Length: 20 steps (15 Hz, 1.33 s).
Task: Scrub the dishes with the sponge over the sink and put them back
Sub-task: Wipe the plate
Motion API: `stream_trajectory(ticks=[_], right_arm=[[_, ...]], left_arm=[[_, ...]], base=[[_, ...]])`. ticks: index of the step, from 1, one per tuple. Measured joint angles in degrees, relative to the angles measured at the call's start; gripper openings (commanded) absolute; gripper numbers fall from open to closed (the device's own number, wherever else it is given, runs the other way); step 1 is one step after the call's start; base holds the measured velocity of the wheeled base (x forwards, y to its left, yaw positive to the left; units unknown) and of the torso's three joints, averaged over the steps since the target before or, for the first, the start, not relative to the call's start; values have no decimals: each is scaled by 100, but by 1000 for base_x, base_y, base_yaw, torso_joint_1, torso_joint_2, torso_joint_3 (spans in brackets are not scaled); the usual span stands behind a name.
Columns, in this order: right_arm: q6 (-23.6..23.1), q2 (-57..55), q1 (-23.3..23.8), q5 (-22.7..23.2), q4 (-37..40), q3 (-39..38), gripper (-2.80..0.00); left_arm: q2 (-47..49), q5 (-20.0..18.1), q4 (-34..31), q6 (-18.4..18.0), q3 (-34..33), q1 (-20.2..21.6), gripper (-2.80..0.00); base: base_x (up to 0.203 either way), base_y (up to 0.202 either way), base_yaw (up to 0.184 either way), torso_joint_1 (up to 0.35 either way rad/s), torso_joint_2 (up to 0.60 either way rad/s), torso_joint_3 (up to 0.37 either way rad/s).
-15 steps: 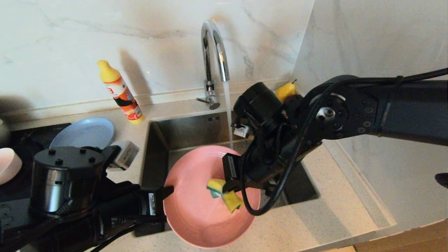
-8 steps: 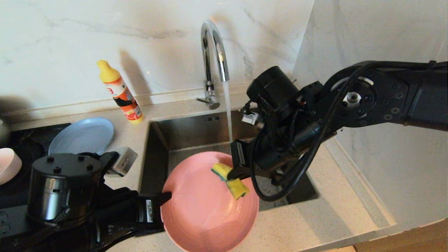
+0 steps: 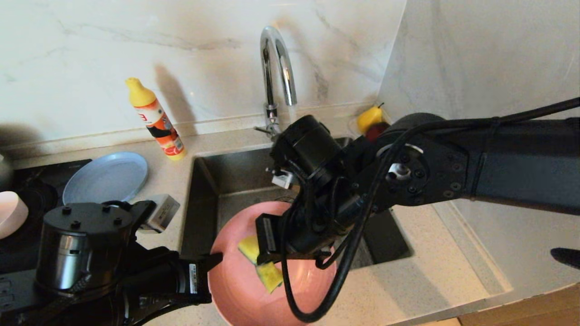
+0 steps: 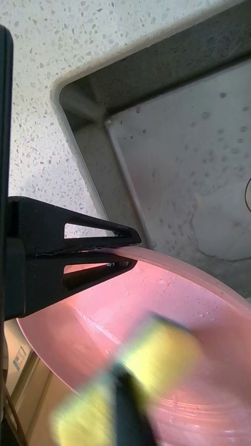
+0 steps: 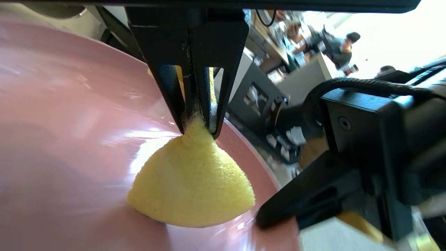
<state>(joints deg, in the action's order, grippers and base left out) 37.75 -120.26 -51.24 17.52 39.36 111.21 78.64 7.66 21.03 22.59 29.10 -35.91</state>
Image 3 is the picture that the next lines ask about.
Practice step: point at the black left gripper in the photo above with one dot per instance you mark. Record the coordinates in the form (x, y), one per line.
(158, 285)

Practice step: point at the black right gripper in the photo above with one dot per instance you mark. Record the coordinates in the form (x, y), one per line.
(312, 231)

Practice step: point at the yellow green sponge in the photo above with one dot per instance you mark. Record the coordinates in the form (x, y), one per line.
(267, 274)

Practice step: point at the pink plate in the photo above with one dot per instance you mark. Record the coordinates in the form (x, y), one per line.
(244, 290)

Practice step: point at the blue grey plate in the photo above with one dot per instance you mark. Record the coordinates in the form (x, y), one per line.
(106, 181)

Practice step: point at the orange dish soap bottle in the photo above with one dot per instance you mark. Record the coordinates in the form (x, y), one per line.
(158, 122)

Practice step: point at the chrome gooseneck faucet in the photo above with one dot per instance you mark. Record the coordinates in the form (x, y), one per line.
(271, 68)

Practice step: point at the pale pink bowl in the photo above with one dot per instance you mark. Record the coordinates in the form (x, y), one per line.
(11, 213)

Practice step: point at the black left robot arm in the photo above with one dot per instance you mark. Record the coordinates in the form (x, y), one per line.
(77, 253)

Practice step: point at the stainless steel sink basin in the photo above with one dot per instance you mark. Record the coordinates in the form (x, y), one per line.
(226, 181)

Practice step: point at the dark red apple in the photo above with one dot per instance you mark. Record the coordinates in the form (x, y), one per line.
(375, 131)

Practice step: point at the yellow pear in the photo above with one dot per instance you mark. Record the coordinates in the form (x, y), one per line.
(369, 118)

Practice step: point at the black induction cooktop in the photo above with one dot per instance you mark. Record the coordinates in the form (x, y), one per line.
(45, 181)

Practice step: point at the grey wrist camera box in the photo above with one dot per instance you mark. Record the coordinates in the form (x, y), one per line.
(283, 179)
(161, 213)

